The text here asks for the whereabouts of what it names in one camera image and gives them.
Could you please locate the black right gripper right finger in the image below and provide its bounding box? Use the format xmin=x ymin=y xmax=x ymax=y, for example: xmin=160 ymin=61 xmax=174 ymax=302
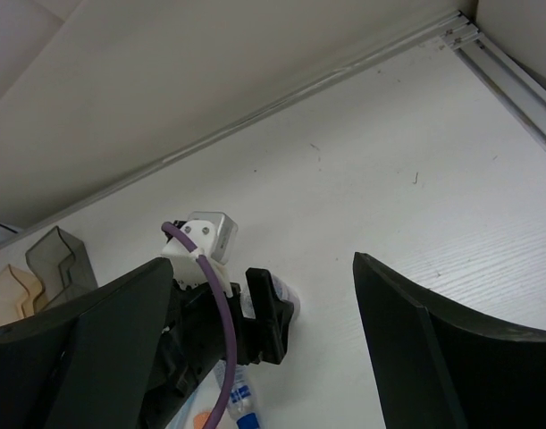
xmin=353 ymin=253 xmax=546 ymax=428

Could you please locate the light blue highlighter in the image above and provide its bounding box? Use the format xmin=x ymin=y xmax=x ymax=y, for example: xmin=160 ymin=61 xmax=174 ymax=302
xmin=167 ymin=378 xmax=220 ymax=429

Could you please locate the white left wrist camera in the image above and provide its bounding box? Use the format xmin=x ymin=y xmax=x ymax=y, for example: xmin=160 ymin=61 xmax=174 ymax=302
xmin=161 ymin=211 xmax=238 ymax=298

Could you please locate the clear bottle blue nozzle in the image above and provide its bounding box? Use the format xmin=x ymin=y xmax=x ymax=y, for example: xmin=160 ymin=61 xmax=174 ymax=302
xmin=227 ymin=366 xmax=262 ymax=429

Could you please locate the aluminium rail edge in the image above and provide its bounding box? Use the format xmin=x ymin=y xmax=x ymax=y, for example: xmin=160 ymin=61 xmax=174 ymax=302
xmin=451 ymin=37 xmax=546 ymax=151
xmin=0 ymin=10 xmax=469 ymax=250

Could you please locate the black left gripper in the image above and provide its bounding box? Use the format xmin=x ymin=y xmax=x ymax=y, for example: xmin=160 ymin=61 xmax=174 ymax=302
xmin=140 ymin=268 xmax=290 ymax=428

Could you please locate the aluminium rail right edge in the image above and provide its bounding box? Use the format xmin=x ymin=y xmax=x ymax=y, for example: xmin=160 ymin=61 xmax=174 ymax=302
xmin=451 ymin=37 xmax=546 ymax=151

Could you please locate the orange highlighter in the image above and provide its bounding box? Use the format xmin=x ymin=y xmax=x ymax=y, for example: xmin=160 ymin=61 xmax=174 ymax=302
xmin=193 ymin=410 xmax=210 ymax=429

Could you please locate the clear jar of pins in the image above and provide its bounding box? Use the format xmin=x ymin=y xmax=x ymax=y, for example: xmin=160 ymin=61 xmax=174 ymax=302
xmin=271 ymin=274 xmax=301 ymax=323

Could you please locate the aluminium rail back edge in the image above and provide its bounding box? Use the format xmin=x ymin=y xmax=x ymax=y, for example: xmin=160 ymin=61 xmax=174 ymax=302
xmin=0 ymin=10 xmax=469 ymax=250

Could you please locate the orange translucent container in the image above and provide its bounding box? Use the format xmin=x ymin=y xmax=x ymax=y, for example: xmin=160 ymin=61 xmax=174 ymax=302
xmin=0 ymin=265 xmax=48 ymax=326

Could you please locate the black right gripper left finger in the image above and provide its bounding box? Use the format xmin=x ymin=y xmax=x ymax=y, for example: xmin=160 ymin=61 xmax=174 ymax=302
xmin=0 ymin=257 xmax=173 ymax=428

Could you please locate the grey translucent container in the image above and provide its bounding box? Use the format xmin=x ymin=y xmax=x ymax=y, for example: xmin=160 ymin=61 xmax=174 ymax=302
xmin=25 ymin=226 xmax=98 ymax=313

